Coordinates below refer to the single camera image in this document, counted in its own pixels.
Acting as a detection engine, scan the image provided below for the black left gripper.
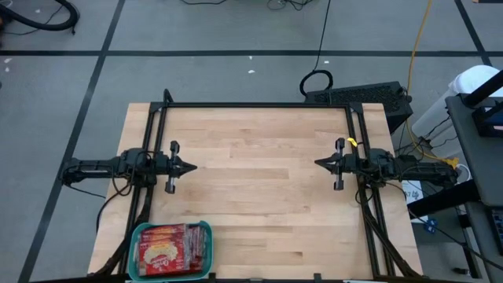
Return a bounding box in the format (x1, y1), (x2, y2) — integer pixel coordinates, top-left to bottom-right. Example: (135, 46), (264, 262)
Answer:
(151, 140), (198, 195)

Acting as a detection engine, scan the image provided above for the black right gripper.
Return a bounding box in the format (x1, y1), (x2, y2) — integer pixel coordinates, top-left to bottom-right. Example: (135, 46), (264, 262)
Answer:
(314, 137), (361, 192)

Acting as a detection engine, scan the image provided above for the black computer case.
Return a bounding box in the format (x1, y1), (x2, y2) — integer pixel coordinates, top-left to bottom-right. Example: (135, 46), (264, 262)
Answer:
(305, 80), (414, 134)

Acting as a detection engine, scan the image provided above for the white paper sheet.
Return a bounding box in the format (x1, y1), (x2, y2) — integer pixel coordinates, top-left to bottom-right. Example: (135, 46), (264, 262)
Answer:
(401, 178), (424, 215)

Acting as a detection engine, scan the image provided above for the teal plastic basket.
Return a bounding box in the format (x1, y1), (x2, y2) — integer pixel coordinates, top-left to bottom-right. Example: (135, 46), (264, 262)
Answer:
(126, 219), (215, 283)

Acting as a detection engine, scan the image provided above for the black desk crossbar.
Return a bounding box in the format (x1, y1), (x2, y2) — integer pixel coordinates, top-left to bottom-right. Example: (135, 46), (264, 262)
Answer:
(407, 179), (483, 218)

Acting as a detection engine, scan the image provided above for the grey desk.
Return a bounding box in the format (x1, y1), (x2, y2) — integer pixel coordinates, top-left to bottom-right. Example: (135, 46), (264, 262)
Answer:
(445, 93), (503, 283)

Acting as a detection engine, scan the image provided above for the white bin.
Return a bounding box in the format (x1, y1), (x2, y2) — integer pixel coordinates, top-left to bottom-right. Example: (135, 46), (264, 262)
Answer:
(410, 64), (502, 149)

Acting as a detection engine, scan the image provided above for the black keyboard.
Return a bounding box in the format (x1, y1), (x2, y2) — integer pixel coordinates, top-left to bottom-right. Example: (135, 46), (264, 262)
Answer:
(489, 208), (503, 256)

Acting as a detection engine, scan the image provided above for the black looped cable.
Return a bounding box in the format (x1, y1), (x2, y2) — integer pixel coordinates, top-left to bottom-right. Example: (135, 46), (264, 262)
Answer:
(299, 0), (335, 98)

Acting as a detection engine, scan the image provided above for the black aluminium table frame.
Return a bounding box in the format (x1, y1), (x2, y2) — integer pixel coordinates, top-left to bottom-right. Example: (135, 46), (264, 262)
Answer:
(92, 88), (424, 283)

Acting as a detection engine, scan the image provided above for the yellow extension cable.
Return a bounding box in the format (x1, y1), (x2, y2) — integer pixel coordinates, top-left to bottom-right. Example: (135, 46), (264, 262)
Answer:
(404, 0), (461, 174)

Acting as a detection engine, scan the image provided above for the thick black hose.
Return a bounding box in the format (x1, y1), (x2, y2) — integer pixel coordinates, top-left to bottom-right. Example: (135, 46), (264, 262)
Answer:
(0, 0), (81, 35)

